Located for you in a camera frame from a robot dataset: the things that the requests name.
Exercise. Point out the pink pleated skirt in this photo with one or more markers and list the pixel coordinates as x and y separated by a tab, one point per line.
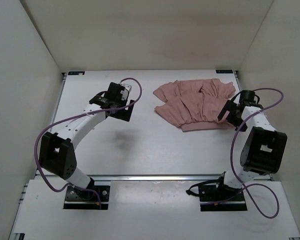
194	105

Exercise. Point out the blue table label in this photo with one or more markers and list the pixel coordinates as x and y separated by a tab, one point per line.
224	71
76	73

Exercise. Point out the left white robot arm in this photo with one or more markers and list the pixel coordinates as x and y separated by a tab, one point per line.
55	152

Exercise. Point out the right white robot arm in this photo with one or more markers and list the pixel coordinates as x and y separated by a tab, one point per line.
262	145

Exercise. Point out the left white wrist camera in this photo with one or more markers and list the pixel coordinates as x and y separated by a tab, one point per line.
127	87

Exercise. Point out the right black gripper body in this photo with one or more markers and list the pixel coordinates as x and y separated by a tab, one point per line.
235	119

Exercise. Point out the left blue table label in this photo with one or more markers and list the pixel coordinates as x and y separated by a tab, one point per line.
76	73

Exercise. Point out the right blue table label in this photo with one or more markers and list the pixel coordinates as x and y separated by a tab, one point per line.
224	71

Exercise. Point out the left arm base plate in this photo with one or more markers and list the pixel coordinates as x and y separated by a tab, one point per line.
86	200

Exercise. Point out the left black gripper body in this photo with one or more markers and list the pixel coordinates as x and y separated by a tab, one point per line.
122	101

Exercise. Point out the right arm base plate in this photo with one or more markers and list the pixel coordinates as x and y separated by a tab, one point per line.
214	197

